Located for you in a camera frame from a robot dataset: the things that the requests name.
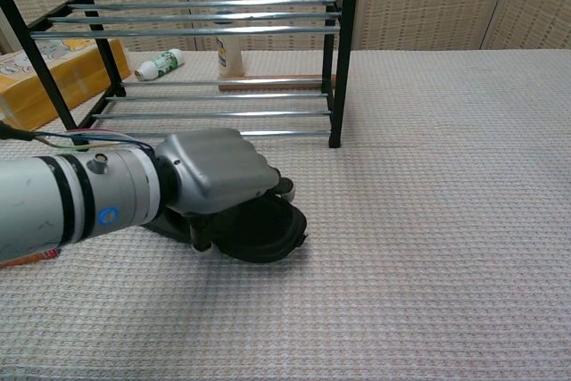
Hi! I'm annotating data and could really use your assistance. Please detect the yellow cardboard box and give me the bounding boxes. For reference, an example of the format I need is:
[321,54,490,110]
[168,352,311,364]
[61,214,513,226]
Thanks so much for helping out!
[0,37,131,128]

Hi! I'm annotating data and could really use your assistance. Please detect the white woven tablecloth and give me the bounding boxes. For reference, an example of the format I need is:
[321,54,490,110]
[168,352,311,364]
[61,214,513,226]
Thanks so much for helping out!
[0,48,571,381]

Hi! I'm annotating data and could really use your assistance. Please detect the cream bottle with grey cap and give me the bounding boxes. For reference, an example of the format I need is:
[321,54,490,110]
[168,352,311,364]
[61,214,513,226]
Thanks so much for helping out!
[215,9,246,79]

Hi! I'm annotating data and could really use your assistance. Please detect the colourful printed card box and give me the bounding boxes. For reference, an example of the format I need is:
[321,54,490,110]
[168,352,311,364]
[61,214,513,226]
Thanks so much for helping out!
[0,246,62,269]

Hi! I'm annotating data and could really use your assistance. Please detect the small white green bottle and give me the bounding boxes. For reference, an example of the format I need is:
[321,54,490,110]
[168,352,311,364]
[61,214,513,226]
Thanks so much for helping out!
[134,48,185,82]

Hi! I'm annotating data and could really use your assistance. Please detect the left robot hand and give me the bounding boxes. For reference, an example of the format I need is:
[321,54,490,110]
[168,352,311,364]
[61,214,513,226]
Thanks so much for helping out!
[153,128,296,257]

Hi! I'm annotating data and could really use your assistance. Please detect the black metal shoe rack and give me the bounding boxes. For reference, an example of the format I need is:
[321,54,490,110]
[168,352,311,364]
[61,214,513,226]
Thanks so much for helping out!
[0,0,362,150]

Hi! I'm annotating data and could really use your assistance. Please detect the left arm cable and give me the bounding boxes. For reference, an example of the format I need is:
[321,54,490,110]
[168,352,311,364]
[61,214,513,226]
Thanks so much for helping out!
[0,120,155,153]

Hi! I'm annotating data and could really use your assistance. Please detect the brown wooden block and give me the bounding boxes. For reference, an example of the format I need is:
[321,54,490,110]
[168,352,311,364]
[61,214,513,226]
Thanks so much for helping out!
[218,73,336,92]

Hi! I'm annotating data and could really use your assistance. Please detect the black rubber slide sandal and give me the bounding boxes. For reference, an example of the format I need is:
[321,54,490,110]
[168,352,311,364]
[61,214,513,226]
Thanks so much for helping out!
[142,195,309,265]

